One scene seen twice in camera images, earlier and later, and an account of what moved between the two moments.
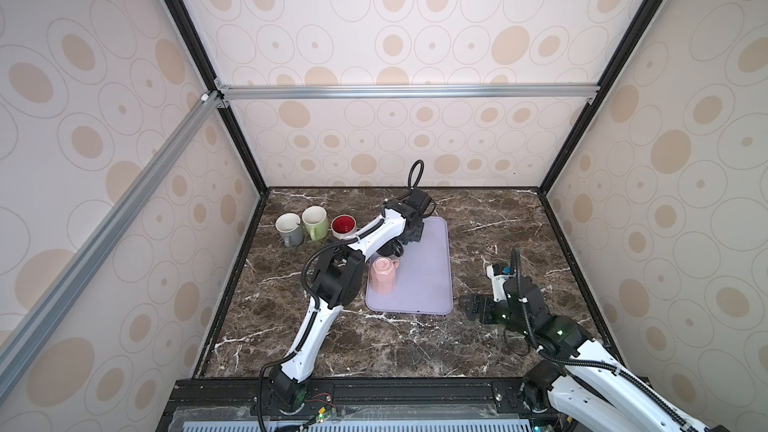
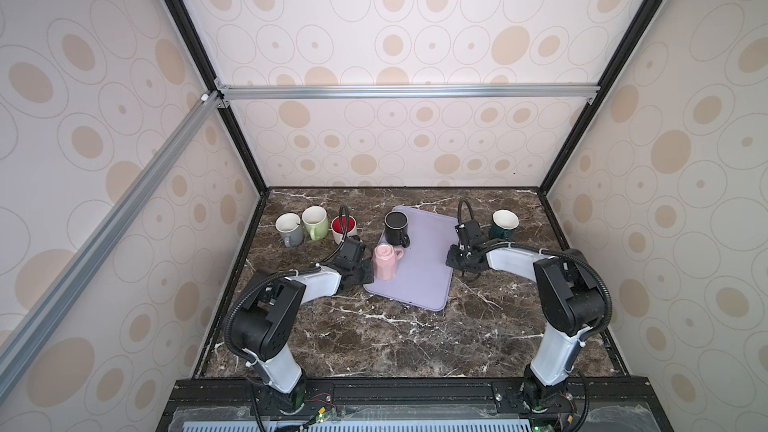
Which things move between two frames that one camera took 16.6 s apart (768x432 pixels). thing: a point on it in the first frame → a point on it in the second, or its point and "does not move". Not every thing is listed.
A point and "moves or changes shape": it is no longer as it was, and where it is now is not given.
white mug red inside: (343, 226) does not move
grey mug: (289, 227) does not move
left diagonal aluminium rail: (103, 233) does not move
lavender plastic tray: (423, 283) moves or changes shape
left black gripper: (417, 234) → (367, 278)
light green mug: (316, 222) does not move
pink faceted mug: (383, 274) moves or changes shape
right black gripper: (487, 303) → (451, 260)
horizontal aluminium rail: (255, 94) does not move
